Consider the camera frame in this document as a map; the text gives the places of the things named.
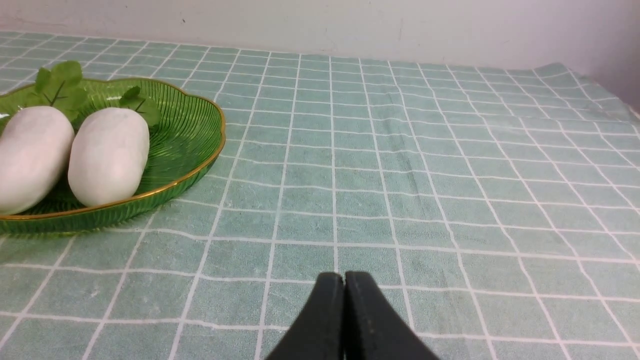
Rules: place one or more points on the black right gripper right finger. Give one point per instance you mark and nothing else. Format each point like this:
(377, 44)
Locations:
(372, 329)

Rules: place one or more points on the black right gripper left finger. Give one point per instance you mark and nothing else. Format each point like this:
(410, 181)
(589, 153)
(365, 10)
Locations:
(316, 333)

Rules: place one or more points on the white radish with leaves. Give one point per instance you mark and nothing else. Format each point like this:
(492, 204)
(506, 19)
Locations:
(36, 141)

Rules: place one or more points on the green checkered tablecloth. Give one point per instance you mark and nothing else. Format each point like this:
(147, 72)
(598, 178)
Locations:
(497, 209)

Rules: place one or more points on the green ribbed plastic plate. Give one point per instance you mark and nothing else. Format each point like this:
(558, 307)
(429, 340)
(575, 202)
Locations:
(184, 145)

